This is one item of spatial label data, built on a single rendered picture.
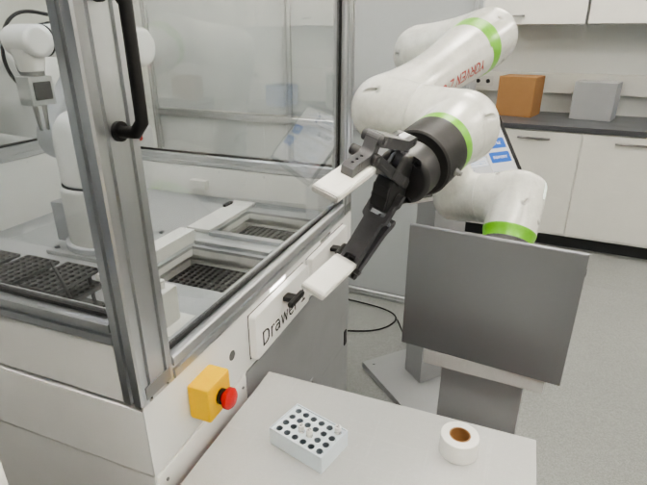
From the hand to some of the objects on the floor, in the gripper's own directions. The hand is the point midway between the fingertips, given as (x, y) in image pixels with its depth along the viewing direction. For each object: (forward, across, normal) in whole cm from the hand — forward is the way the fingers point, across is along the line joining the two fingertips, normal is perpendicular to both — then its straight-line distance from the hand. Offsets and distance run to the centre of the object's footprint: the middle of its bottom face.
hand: (323, 242), depth 51 cm
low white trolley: (+19, -123, +33) cm, 129 cm away
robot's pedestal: (-48, -137, +36) cm, 150 cm away
